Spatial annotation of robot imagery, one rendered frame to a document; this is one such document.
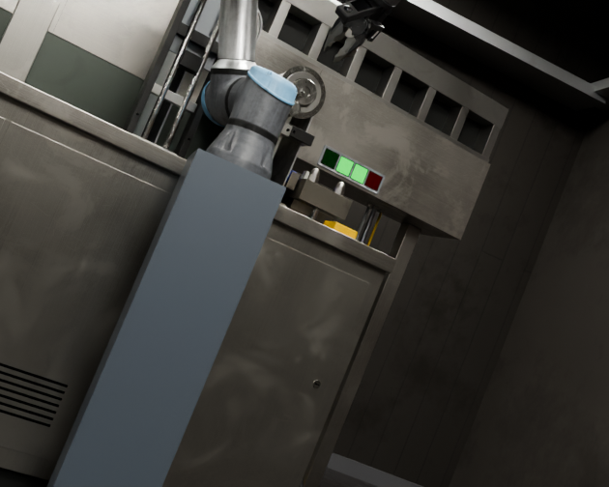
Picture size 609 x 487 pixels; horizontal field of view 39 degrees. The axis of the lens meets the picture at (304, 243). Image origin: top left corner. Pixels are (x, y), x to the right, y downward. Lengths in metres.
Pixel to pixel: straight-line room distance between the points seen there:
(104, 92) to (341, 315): 0.97
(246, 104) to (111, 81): 0.85
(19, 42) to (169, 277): 0.84
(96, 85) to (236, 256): 1.01
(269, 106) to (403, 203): 1.23
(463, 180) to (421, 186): 0.17
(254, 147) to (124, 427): 0.63
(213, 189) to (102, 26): 1.00
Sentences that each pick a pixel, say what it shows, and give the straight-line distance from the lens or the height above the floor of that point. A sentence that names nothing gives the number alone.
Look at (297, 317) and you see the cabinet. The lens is 2.16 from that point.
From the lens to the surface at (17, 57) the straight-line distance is 2.30.
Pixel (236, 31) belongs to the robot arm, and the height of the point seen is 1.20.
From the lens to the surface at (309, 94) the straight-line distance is 2.42.
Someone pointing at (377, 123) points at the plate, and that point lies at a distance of 2.91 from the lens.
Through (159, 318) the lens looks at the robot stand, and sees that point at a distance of 1.73.
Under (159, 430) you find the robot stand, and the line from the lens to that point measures 1.77.
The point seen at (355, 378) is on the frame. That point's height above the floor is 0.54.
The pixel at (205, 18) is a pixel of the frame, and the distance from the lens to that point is 2.25.
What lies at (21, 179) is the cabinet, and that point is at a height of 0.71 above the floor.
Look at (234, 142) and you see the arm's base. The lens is 1.79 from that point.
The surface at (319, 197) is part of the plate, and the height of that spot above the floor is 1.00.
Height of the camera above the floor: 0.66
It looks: 5 degrees up
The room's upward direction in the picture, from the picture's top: 22 degrees clockwise
